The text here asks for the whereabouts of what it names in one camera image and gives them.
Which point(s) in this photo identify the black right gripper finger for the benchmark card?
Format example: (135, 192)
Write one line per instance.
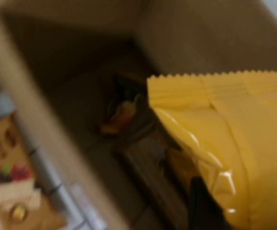
(203, 208)

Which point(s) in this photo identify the tall cardboard box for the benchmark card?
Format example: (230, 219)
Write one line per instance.
(57, 60)

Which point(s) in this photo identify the brown snack bar packet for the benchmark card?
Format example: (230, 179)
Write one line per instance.
(148, 172)

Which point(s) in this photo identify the brown wafer biscuit pack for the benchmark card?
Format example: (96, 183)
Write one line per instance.
(9, 191)

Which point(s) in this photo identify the dark packet with orange print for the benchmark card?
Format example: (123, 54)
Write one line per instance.
(121, 112)

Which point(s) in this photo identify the mustard yellow snack packet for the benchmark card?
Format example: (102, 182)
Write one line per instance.
(248, 143)

